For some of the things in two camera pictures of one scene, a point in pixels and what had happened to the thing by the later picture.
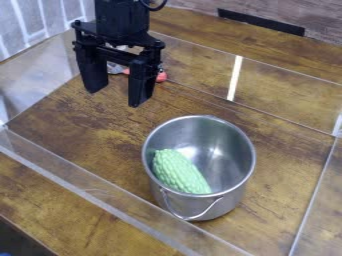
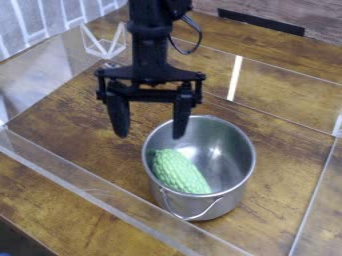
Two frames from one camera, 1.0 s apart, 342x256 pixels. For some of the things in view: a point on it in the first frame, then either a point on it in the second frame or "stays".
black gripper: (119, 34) → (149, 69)
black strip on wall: (262, 22) stays
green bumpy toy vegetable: (178, 173) stays
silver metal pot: (220, 149) stays
